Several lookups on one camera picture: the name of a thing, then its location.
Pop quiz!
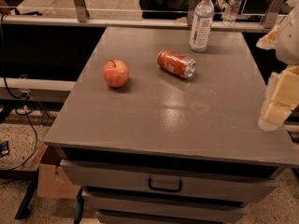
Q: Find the black cable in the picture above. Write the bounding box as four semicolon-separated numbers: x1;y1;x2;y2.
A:
0;13;39;173

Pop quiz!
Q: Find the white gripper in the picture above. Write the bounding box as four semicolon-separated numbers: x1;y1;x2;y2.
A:
256;5;299;131

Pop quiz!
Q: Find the metal railing frame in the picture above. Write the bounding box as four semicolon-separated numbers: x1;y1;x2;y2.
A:
0;0;299;34

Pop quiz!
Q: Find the top grey drawer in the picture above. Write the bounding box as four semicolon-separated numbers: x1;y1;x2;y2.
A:
61;160;277;203

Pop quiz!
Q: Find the red coke can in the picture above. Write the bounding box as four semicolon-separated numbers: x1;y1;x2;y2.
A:
157;49;195;79

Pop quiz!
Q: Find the person in background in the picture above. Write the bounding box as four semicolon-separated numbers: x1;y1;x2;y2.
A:
139;0;189;20

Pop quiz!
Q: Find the grey drawer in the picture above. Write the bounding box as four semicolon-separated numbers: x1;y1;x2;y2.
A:
82;191;245;223
61;160;277;203

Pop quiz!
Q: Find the cardboard box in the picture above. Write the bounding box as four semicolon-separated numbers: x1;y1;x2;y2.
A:
37;147;80;199

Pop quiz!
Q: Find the black drawer handle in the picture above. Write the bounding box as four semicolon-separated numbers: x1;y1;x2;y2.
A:
148;178;183;193

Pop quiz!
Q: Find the clear water bottle background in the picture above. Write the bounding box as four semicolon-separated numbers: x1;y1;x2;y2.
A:
223;0;242;25

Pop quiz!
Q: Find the grey drawer cabinet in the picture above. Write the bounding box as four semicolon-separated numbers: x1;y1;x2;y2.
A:
46;28;299;224

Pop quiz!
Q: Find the red apple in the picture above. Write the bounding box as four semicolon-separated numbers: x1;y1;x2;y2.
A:
103;60;129;88

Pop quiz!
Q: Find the clear water bottle white cap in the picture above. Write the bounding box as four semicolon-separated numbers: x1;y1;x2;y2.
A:
190;0;214;52

